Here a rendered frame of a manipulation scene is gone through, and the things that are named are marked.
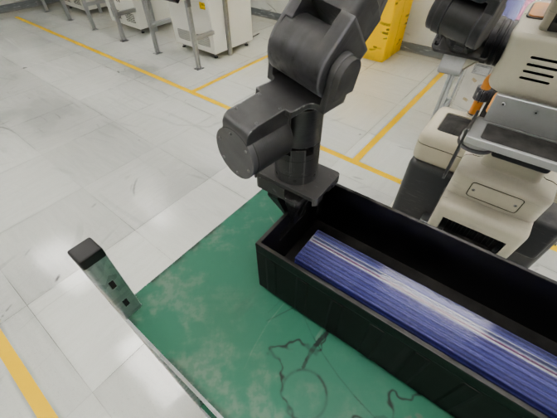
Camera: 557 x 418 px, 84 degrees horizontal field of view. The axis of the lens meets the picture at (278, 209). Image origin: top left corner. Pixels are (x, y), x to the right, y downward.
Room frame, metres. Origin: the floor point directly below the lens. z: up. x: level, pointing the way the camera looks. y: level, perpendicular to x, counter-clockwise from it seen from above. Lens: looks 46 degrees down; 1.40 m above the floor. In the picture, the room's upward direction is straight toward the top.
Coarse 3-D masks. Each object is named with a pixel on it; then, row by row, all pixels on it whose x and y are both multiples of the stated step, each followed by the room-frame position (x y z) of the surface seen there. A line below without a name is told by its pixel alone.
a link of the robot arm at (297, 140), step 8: (304, 112) 0.29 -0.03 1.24; (312, 112) 0.30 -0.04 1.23; (296, 120) 0.29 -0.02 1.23; (304, 120) 0.29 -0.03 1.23; (312, 120) 0.30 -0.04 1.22; (320, 120) 0.31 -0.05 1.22; (296, 128) 0.29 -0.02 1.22; (304, 128) 0.29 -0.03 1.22; (312, 128) 0.30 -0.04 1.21; (320, 128) 0.31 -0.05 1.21; (296, 136) 0.29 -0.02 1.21; (304, 136) 0.29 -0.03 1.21; (312, 136) 0.30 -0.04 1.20; (320, 136) 0.31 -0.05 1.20; (296, 144) 0.29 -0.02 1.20; (304, 144) 0.29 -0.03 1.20; (312, 144) 0.30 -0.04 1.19
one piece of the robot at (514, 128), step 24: (504, 96) 0.61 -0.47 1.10; (480, 120) 0.61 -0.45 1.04; (504, 120) 0.59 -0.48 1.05; (528, 120) 0.57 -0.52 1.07; (552, 120) 0.55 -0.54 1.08; (480, 144) 0.53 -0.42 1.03; (504, 144) 0.52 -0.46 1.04; (528, 144) 0.52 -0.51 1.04; (552, 144) 0.52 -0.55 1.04; (552, 168) 0.46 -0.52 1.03
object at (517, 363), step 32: (320, 256) 0.28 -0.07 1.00; (352, 256) 0.28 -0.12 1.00; (352, 288) 0.22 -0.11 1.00; (384, 288) 0.22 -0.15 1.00; (416, 288) 0.22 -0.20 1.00; (416, 320) 0.17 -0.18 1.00; (448, 320) 0.17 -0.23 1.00; (480, 320) 0.17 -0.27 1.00; (448, 352) 0.14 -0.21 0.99; (480, 352) 0.13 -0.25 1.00; (512, 352) 0.13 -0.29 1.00; (544, 352) 0.13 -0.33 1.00; (512, 384) 0.10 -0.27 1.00; (544, 384) 0.10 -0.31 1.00
